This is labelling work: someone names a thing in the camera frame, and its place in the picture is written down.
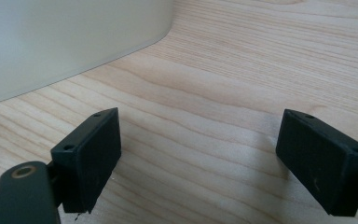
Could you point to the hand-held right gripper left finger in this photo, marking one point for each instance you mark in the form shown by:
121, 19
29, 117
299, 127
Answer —
90, 161

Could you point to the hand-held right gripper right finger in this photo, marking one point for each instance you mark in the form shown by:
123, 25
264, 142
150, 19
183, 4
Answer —
320, 161

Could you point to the white square plastic bin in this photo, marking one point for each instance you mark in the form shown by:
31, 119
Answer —
59, 40

